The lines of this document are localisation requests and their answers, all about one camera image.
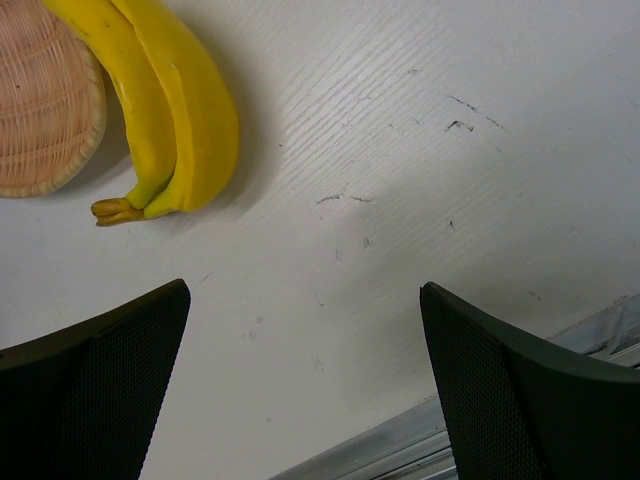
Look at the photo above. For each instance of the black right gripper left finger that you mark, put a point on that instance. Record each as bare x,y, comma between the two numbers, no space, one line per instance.
83,402

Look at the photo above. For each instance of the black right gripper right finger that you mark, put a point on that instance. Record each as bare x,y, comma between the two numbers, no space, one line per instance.
519,407

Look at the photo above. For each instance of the yellow fake banana bunch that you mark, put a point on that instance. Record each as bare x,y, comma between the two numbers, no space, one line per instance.
182,125

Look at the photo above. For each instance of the woven triangular fruit basket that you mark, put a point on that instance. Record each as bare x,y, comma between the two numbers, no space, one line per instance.
53,101

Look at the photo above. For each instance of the aluminium right table rail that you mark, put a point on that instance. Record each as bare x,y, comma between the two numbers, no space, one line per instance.
415,444

